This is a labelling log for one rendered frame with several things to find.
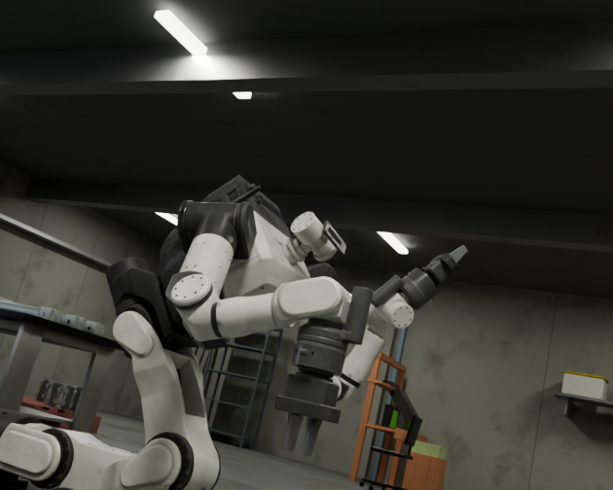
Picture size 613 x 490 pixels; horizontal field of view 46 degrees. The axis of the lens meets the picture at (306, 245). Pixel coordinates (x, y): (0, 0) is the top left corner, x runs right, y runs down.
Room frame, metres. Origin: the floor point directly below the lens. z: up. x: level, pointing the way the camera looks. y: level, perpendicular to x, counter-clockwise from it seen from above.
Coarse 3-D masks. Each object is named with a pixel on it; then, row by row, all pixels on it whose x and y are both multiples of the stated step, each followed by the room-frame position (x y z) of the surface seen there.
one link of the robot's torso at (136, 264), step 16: (112, 272) 1.88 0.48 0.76; (128, 272) 1.84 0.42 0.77; (144, 272) 1.82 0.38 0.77; (112, 288) 1.88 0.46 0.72; (128, 288) 1.84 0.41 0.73; (144, 288) 1.81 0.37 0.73; (160, 288) 1.79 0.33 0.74; (160, 304) 1.78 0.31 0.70; (160, 320) 1.77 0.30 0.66; (176, 336) 1.78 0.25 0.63
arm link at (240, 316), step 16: (208, 304) 1.30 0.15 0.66; (224, 304) 1.29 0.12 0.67; (240, 304) 1.28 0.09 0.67; (256, 304) 1.27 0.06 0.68; (192, 320) 1.31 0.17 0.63; (208, 320) 1.30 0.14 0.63; (224, 320) 1.28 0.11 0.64; (240, 320) 1.28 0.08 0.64; (256, 320) 1.27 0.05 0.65; (208, 336) 1.32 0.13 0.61; (224, 336) 1.31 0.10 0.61
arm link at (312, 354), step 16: (304, 352) 1.21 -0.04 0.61; (320, 352) 1.20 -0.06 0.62; (336, 352) 1.21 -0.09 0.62; (304, 368) 1.22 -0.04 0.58; (320, 368) 1.20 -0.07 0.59; (336, 368) 1.22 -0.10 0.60; (288, 384) 1.25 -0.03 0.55; (304, 384) 1.23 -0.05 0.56; (320, 384) 1.21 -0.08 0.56; (336, 384) 1.23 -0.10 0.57; (288, 400) 1.24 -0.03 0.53; (304, 400) 1.22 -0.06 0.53; (320, 400) 1.21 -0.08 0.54; (336, 400) 1.23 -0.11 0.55; (320, 416) 1.20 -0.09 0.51; (336, 416) 1.21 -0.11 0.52
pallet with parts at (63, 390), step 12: (48, 384) 7.30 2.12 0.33; (60, 384) 6.83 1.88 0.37; (24, 396) 7.67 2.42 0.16; (36, 396) 7.35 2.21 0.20; (48, 396) 6.94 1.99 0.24; (60, 396) 6.84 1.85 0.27; (72, 396) 6.91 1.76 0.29; (36, 408) 6.53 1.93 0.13; (48, 408) 6.66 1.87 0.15; (60, 408) 6.85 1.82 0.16; (72, 408) 7.08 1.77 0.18; (96, 420) 7.18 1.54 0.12; (96, 432) 7.22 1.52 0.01
